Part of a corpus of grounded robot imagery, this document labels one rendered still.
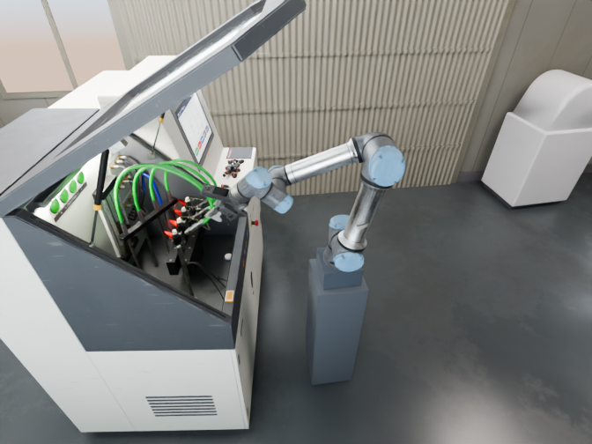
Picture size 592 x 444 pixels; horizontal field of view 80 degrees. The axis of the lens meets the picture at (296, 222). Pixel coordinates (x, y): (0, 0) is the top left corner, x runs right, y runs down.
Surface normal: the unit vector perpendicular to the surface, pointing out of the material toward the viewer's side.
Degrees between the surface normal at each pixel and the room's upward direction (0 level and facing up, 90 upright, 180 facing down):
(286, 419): 0
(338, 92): 90
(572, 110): 90
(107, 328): 90
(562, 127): 90
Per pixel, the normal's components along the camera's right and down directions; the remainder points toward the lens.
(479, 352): 0.00, -0.79
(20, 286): 0.02, 0.61
